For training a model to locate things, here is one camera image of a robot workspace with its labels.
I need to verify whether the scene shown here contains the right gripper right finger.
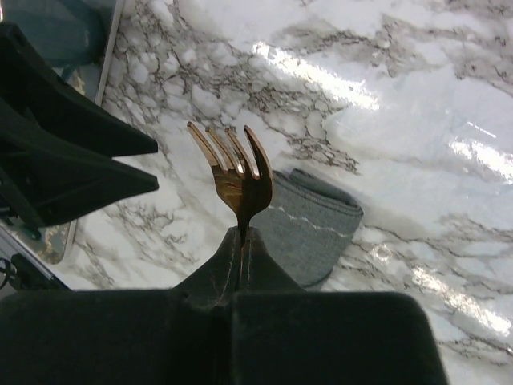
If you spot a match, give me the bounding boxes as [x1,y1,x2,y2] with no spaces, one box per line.
[232,227,450,385]

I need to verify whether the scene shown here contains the copper fork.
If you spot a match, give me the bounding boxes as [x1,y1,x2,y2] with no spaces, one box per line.
[187,121,273,242]

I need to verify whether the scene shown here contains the green floral tray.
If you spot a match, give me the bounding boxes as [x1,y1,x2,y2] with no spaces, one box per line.
[35,0,125,264]

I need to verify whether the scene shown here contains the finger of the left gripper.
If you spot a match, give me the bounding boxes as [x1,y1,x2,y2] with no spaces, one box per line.
[1,22,158,156]
[1,102,159,228]

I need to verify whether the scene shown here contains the grey cloth napkin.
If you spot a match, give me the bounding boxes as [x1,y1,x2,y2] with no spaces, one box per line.
[251,168,364,290]

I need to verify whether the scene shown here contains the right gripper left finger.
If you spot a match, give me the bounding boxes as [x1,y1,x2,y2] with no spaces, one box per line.
[0,226,245,385]

